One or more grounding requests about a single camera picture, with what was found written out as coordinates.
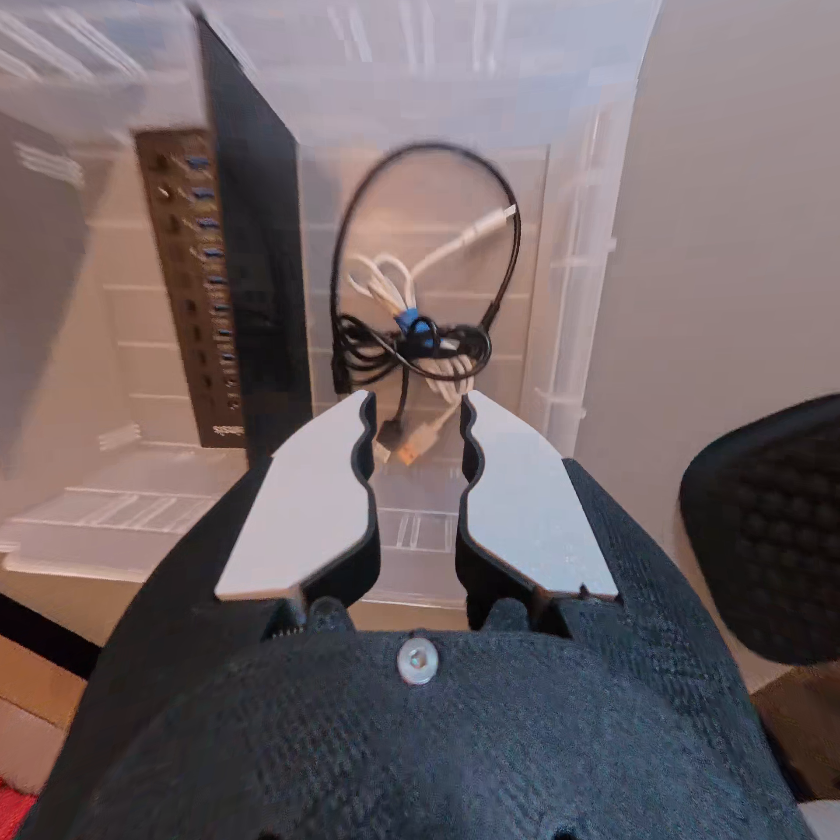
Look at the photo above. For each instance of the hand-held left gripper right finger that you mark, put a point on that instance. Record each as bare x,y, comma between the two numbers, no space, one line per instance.
531,512

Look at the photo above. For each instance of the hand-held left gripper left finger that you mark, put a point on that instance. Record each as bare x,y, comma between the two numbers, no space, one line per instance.
308,512

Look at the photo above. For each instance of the black USB hub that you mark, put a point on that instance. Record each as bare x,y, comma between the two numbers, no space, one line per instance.
262,262

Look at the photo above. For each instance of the clear plastic storage box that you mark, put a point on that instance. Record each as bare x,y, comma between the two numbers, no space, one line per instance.
459,98

